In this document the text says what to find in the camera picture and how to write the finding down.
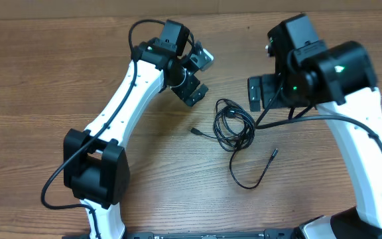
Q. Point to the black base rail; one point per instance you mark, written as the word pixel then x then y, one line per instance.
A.
pixel 273 233

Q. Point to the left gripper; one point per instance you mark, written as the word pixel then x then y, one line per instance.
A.
pixel 183 91

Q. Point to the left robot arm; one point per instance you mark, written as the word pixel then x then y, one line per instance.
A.
pixel 95 162

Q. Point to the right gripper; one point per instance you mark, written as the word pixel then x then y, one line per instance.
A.
pixel 266 85

